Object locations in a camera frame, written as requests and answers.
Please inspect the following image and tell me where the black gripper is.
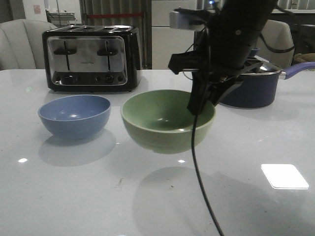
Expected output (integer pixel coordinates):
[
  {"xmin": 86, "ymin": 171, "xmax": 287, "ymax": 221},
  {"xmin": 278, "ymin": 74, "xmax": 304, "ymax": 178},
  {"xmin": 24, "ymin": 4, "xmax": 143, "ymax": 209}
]
[{"xmin": 168, "ymin": 51, "xmax": 263, "ymax": 116}]

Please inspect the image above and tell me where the green bowl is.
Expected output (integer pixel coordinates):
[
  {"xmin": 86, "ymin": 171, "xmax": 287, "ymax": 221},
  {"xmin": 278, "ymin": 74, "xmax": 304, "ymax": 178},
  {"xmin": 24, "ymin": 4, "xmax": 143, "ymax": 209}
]
[{"xmin": 121, "ymin": 89, "xmax": 216, "ymax": 154}]

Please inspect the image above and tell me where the blue bowl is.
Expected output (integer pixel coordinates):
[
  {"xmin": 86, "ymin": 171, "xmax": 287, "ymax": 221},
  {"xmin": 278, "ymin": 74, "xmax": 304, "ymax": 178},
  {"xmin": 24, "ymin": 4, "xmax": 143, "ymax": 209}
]
[{"xmin": 38, "ymin": 94, "xmax": 111, "ymax": 140}]

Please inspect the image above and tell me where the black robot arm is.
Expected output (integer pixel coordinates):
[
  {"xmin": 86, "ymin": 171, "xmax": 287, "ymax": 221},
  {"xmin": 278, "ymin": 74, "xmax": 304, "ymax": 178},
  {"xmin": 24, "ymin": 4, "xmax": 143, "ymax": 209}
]
[{"xmin": 168, "ymin": 0, "xmax": 277, "ymax": 116}]

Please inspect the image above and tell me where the dark blue saucepan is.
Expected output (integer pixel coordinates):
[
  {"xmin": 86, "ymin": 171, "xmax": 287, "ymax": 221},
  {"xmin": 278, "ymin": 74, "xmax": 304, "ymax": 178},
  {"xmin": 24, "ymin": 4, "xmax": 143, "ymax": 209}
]
[{"xmin": 220, "ymin": 62, "xmax": 315, "ymax": 108}]

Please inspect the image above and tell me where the glass pot lid blue knob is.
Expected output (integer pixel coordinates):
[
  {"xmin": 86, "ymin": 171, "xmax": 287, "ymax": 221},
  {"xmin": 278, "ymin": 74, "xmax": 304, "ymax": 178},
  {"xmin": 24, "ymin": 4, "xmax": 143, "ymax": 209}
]
[{"xmin": 245, "ymin": 48, "xmax": 281, "ymax": 75}]

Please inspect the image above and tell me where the white refrigerator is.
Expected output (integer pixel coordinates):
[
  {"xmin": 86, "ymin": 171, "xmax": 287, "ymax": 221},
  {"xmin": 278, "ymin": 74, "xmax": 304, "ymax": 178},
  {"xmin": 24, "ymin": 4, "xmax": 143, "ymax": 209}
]
[{"xmin": 151, "ymin": 0, "xmax": 197, "ymax": 69}]

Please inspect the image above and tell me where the beige chair right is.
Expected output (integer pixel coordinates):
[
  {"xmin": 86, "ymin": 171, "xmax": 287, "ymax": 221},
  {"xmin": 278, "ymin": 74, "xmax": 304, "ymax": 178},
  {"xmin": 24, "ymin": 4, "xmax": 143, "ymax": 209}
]
[{"xmin": 256, "ymin": 20, "xmax": 294, "ymax": 68}]

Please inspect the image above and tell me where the beige chair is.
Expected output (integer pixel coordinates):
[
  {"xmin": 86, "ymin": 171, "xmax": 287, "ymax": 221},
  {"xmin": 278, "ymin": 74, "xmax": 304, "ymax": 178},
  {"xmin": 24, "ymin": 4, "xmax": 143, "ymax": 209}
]
[
  {"xmin": 0, "ymin": 19, "xmax": 56, "ymax": 70},
  {"xmin": 256, "ymin": 20, "xmax": 294, "ymax": 68}
]

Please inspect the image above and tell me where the black chrome four-slot toaster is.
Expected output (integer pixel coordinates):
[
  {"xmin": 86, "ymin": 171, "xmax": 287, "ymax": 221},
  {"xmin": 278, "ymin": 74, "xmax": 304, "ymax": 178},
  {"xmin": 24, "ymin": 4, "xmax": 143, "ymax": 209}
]
[{"xmin": 42, "ymin": 25, "xmax": 142, "ymax": 92}]

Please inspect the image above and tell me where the beige chair left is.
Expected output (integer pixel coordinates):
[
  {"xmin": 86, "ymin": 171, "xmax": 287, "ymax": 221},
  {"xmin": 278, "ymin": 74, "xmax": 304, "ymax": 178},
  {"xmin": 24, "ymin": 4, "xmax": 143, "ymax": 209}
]
[{"xmin": 0, "ymin": 19, "xmax": 56, "ymax": 70}]

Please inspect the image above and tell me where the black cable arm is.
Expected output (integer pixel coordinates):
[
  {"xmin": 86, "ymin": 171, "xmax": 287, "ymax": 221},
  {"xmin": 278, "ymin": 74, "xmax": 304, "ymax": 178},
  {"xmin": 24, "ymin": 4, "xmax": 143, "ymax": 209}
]
[{"xmin": 190, "ymin": 24, "xmax": 225, "ymax": 236}]

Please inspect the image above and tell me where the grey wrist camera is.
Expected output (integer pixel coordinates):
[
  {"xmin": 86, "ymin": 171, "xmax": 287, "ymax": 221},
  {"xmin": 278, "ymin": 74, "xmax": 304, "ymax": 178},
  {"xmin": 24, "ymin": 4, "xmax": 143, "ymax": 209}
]
[{"xmin": 169, "ymin": 11, "xmax": 204, "ymax": 31}]

